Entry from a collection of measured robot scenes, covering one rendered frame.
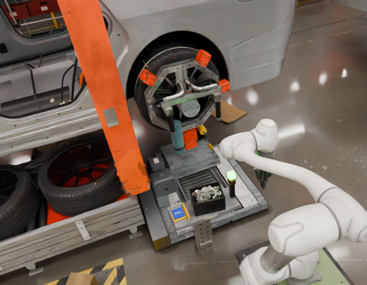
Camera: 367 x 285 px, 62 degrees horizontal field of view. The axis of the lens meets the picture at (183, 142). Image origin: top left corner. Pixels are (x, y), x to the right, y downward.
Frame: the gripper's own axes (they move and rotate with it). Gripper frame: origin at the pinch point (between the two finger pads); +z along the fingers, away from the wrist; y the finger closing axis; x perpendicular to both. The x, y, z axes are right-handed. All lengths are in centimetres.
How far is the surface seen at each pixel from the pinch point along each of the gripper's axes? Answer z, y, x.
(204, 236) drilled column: 49, -33, 13
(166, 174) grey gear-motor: 30, -43, 61
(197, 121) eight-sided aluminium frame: 9, -7, 85
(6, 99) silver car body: -11, -150, 166
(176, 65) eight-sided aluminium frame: -41, -18, 84
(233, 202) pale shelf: 25.2, -12.1, 13.3
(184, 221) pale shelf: 25, -45, 12
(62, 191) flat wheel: 21, -116, 68
